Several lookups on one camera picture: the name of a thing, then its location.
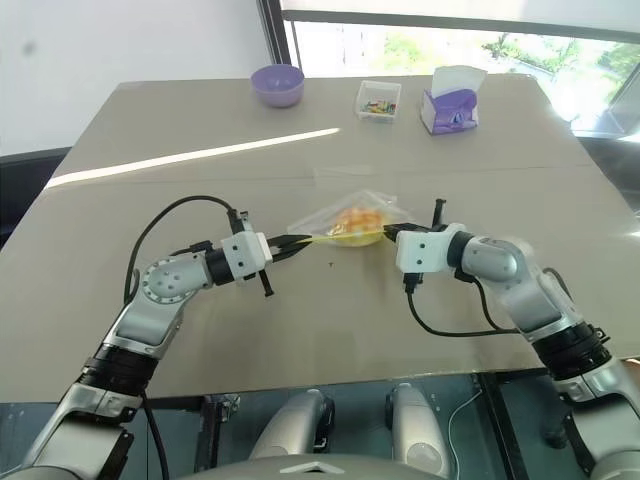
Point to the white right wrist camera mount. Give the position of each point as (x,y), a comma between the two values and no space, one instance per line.
(425,250)

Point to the dark furniture piece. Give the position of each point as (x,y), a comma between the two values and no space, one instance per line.
(30,180)

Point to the white tissue sheet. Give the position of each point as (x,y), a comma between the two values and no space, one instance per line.
(457,77)

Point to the black table leg frame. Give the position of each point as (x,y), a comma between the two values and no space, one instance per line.
(217,430)
(500,425)

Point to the clear plastic box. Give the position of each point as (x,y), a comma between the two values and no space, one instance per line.
(378,92)

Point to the purple plastic bowl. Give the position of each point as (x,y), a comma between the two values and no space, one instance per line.
(277,85)

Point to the silver right robot leg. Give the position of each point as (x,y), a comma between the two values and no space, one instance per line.
(415,430)

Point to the silver robot leg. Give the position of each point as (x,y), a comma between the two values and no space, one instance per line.
(290,430)
(415,430)

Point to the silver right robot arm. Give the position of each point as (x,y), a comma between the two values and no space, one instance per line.
(495,260)

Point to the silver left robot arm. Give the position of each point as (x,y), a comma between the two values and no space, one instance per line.
(165,285)

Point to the grey robot chest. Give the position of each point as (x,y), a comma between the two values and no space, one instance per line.
(310,470)

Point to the colourful small pieces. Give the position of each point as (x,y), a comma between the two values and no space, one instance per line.
(378,106)

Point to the round crosshatched golden bread bun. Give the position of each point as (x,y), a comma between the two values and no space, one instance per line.
(357,222)

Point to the dark window frame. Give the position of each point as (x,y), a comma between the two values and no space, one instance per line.
(277,35)

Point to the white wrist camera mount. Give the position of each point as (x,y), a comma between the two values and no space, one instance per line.
(425,250)
(245,252)

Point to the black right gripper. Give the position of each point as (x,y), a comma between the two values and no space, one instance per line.
(439,215)

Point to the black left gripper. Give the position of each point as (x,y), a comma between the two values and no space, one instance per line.
(266,282)

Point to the clear zip bag yellow seal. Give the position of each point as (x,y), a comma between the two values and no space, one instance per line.
(320,222)

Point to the silver left robot leg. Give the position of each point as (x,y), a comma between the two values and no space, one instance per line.
(290,430)

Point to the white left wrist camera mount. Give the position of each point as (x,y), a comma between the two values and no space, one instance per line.
(245,252)

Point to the purple tissue box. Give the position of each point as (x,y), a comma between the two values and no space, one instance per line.
(450,117)

